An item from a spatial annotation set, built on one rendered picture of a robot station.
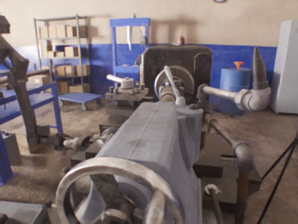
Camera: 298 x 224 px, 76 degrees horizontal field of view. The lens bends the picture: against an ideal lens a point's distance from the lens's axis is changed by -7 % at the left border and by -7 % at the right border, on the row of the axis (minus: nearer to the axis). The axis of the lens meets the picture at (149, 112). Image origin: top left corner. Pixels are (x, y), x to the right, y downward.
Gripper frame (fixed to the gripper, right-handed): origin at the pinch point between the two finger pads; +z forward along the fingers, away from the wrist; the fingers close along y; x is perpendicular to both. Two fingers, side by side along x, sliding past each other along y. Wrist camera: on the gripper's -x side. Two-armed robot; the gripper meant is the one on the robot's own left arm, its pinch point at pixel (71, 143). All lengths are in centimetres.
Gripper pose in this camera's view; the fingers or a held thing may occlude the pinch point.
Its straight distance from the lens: 121.6
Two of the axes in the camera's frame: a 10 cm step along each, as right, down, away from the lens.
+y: -1.0, 9.8, -1.7
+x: -1.8, -1.8, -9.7
